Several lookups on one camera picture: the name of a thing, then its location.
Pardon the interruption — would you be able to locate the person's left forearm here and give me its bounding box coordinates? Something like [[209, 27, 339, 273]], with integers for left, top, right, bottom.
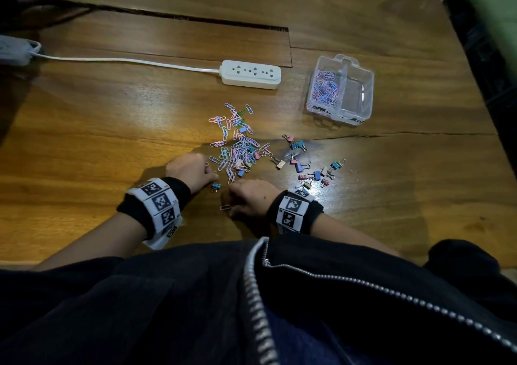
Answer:
[[34, 212, 148, 272]]

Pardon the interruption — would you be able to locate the green cushioned stool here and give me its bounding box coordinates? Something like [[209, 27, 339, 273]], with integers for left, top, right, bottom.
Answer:
[[460, 0, 517, 30], [494, 25, 517, 79]]

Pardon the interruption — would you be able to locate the grey power adapter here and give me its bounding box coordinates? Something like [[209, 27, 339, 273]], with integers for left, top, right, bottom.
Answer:
[[0, 34, 43, 67]]

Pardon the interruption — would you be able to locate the clear plastic compartment box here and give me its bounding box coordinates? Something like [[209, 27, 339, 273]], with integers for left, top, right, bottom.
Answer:
[[305, 53, 375, 127]]

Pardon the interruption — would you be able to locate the person's right hand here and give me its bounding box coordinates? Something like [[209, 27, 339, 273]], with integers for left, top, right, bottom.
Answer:
[[221, 179, 283, 220]]

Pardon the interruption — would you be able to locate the pile of pastel paper clips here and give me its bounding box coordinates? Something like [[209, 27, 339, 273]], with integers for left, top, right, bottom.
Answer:
[[310, 69, 340, 106], [208, 102, 275, 212]]

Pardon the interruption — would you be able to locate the white power strip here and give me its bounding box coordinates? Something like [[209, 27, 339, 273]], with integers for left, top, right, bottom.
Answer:
[[219, 60, 283, 91]]

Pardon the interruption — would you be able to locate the black zip jacket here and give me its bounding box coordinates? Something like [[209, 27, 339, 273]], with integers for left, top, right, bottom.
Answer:
[[0, 235, 517, 365]]

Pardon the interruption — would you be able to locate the scatter of small binder clips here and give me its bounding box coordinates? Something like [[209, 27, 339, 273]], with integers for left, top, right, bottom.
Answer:
[[209, 134, 347, 194]]

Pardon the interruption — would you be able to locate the white power strip cable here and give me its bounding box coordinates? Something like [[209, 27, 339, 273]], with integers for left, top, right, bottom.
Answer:
[[32, 52, 222, 75]]

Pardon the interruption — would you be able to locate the person's left hand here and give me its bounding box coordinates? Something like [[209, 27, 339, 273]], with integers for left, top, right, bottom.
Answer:
[[164, 152, 220, 195]]

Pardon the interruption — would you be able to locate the person's right forearm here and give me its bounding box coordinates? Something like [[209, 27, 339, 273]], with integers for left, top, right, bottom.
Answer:
[[311, 213, 401, 258]]

